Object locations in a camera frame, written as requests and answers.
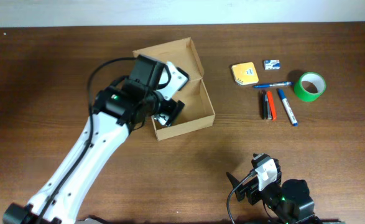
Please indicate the blue ballpoint pen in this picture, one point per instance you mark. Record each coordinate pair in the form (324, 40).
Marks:
(272, 85)

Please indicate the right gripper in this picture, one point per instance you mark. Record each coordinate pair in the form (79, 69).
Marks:
(252, 193)

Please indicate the green tape roll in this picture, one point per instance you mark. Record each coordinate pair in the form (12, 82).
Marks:
(309, 86)

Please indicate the yellow sticky note pad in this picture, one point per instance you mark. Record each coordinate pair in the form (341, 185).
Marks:
(245, 73)

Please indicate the brown cardboard box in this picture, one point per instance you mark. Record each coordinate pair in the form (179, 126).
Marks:
(198, 112)

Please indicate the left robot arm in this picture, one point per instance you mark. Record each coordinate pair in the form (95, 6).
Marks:
(113, 114)

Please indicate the small white blue box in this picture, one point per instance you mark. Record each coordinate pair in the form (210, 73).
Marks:
(272, 64)

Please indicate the blue white marker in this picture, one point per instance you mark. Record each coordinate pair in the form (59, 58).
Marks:
(287, 107)

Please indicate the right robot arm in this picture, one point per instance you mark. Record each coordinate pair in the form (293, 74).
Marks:
(289, 200)

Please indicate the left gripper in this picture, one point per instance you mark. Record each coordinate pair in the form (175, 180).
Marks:
(172, 109)

